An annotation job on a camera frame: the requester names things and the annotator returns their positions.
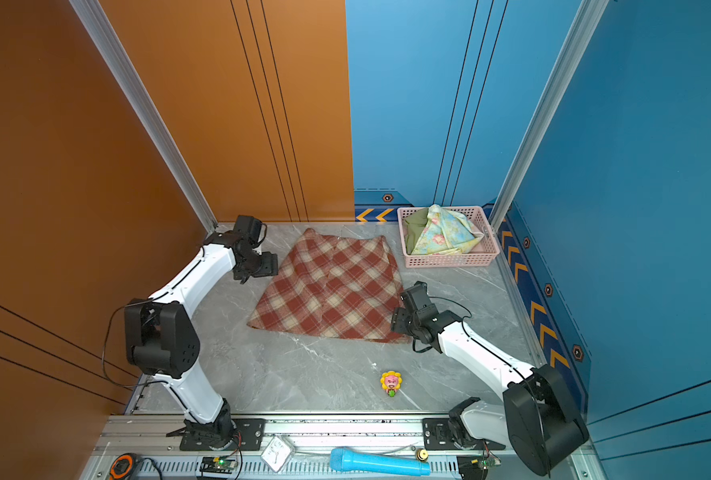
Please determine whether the red plaid skirt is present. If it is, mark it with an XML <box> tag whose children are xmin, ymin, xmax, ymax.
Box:
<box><xmin>248</xmin><ymin>228</ymin><xmax>409</xmax><ymax>344</ymax></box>

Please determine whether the pink perforated plastic basket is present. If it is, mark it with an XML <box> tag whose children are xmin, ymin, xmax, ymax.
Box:
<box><xmin>397</xmin><ymin>206</ymin><xmax>501</xmax><ymax>268</ymax></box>

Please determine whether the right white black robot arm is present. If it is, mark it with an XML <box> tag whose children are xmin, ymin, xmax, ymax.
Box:
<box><xmin>391</xmin><ymin>282</ymin><xmax>589</xmax><ymax>476</ymax></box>

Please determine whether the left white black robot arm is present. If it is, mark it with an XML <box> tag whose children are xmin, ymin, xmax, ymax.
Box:
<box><xmin>124</xmin><ymin>236</ymin><xmax>279</xmax><ymax>451</ymax></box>

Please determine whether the yellow sunflower toy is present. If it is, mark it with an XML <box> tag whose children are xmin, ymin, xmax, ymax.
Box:
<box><xmin>379</xmin><ymin>371</ymin><xmax>403</xmax><ymax>397</ymax></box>

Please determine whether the floral pastel skirt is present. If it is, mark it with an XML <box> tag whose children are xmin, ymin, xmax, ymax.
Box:
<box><xmin>409</xmin><ymin>205</ymin><xmax>483</xmax><ymax>256</ymax></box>

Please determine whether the olive green skirt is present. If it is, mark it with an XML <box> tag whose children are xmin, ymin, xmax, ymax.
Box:
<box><xmin>403</xmin><ymin>207</ymin><xmax>429</xmax><ymax>254</ymax></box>

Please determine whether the small brass cylinder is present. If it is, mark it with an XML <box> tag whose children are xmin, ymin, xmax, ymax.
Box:
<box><xmin>415</xmin><ymin>449</ymin><xmax>429</xmax><ymax>462</ymax></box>

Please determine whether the right green circuit board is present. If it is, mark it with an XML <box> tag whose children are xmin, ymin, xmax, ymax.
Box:
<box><xmin>471</xmin><ymin>454</ymin><xmax>501</xmax><ymax>470</ymax></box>

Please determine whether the green circuit board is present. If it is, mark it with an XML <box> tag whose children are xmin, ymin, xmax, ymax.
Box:
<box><xmin>199</xmin><ymin>456</ymin><xmax>241</xmax><ymax>478</ymax></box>
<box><xmin>471</xmin><ymin>454</ymin><xmax>501</xmax><ymax>470</ymax></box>

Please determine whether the cyan toy microphone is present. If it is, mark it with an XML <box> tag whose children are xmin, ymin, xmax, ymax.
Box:
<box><xmin>330</xmin><ymin>448</ymin><xmax>431</xmax><ymax>477</ymax></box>

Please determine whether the white square card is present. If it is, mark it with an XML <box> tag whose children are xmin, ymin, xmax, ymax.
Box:
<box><xmin>261</xmin><ymin>436</ymin><xmax>296</xmax><ymax>473</ymax></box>

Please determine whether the left green circuit board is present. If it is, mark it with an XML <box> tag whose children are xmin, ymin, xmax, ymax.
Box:
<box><xmin>199</xmin><ymin>456</ymin><xmax>241</xmax><ymax>478</ymax></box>

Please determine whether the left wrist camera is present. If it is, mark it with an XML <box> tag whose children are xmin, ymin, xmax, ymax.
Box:
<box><xmin>232</xmin><ymin>215</ymin><xmax>268</xmax><ymax>248</ymax></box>

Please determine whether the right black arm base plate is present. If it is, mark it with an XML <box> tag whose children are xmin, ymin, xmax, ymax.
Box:
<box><xmin>421</xmin><ymin>417</ymin><xmax>507</xmax><ymax>451</ymax></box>

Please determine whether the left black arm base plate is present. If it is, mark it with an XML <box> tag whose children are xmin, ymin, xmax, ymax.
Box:
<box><xmin>180</xmin><ymin>417</ymin><xmax>266</xmax><ymax>452</ymax></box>

